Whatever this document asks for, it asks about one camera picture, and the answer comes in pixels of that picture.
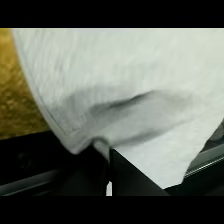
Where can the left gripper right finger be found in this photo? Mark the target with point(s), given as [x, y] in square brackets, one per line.
[131, 180]

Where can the silver frame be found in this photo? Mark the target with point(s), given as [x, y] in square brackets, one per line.
[208, 160]

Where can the light grey garment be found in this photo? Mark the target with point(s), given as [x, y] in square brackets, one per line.
[133, 83]

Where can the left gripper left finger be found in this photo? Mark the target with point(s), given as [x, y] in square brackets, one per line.
[90, 178]

